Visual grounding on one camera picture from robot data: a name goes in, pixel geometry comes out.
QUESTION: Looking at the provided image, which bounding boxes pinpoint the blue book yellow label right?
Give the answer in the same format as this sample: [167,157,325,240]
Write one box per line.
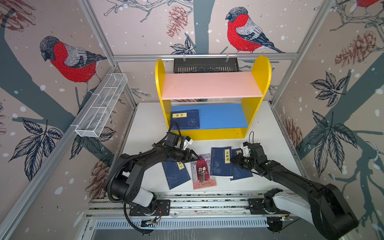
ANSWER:
[231,148,253,181]

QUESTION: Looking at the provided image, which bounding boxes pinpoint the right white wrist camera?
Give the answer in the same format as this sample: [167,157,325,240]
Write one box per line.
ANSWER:
[241,144,251,157]

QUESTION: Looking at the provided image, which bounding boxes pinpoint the blue book yellow label left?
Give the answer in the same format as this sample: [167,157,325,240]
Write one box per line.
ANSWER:
[162,161,191,190]

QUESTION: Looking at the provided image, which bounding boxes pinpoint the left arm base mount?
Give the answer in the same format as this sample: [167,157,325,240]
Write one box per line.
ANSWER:
[129,200,171,217]

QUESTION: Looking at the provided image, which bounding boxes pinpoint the blue book yellow label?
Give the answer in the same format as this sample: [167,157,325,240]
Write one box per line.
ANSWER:
[231,148,253,181]
[162,161,191,190]

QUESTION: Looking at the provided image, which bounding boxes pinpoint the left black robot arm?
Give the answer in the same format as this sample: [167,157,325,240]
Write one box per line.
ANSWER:
[104,122,200,211]

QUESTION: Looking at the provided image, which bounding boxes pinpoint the blue book plant cover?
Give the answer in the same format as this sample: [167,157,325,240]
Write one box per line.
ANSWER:
[211,147,234,178]

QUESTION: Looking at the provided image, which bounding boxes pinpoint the red Hamlet book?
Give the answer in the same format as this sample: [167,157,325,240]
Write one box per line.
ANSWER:
[191,154,217,190]

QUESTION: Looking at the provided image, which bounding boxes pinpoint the white wire mesh basket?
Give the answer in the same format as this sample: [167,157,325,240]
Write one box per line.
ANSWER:
[75,73,128,138]

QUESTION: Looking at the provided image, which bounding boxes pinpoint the blue book yin-yang cover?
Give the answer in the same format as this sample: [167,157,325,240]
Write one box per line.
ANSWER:
[171,110,201,130]

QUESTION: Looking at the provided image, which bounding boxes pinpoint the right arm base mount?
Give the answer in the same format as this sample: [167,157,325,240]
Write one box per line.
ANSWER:
[248,188,290,216]

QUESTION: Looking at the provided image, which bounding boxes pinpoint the black plastic tray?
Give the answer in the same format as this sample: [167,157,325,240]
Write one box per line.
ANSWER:
[174,58,239,74]

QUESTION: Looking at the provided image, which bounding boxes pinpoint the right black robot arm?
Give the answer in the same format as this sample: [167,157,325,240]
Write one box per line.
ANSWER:
[231,142,359,240]

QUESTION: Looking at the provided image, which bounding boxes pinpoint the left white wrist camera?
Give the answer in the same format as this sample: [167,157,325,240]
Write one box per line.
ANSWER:
[183,136,193,150]

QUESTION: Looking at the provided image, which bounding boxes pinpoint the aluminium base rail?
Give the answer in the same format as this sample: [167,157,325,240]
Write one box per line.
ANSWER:
[86,191,334,217]

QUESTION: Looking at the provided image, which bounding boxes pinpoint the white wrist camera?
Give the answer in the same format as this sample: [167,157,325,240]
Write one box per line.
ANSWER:
[241,144,251,157]
[183,136,193,150]

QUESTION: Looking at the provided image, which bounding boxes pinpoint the yellow pink blue bookshelf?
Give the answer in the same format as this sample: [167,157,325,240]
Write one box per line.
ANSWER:
[155,56,272,141]

